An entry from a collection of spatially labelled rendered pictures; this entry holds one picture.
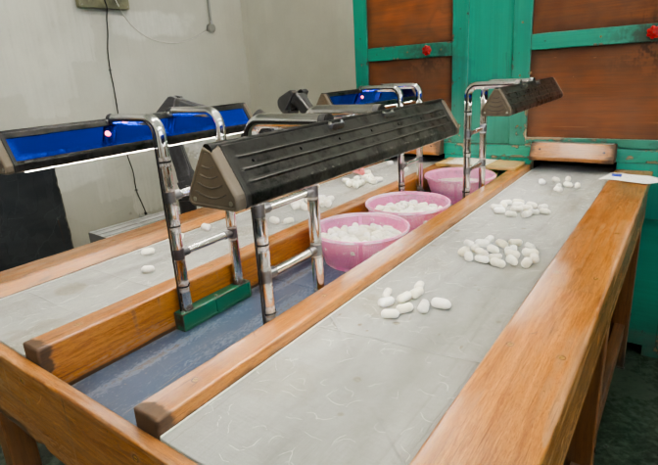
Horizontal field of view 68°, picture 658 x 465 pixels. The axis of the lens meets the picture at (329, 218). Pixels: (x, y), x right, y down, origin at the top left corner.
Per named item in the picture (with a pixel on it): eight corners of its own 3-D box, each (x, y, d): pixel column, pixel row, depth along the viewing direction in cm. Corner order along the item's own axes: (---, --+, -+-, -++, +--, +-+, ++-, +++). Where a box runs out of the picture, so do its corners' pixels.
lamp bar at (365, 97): (313, 116, 163) (311, 93, 161) (400, 100, 211) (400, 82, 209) (333, 116, 158) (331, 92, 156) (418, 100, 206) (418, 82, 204)
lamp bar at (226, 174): (188, 206, 56) (179, 143, 54) (423, 133, 104) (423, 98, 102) (237, 213, 52) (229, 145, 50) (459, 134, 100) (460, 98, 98)
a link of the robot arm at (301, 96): (339, 130, 209) (301, 81, 219) (323, 133, 203) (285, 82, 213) (326, 150, 218) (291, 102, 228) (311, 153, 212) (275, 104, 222)
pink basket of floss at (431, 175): (437, 209, 178) (437, 184, 175) (416, 193, 204) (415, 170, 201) (507, 203, 181) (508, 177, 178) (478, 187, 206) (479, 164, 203)
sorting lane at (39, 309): (-40, 323, 103) (-43, 314, 102) (386, 164, 242) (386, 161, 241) (25, 365, 85) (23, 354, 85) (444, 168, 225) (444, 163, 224)
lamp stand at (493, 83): (458, 219, 165) (460, 82, 152) (479, 205, 180) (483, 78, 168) (516, 227, 154) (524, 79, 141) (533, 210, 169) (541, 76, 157)
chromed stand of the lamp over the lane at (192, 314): (131, 311, 113) (94, 115, 100) (200, 280, 129) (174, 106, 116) (184, 332, 102) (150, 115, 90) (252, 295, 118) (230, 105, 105)
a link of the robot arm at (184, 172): (203, 191, 189) (173, 108, 180) (198, 195, 182) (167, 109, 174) (188, 195, 189) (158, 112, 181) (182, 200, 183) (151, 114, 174)
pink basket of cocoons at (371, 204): (358, 242, 149) (357, 212, 147) (373, 216, 174) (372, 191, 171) (448, 245, 143) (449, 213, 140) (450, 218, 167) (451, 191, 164)
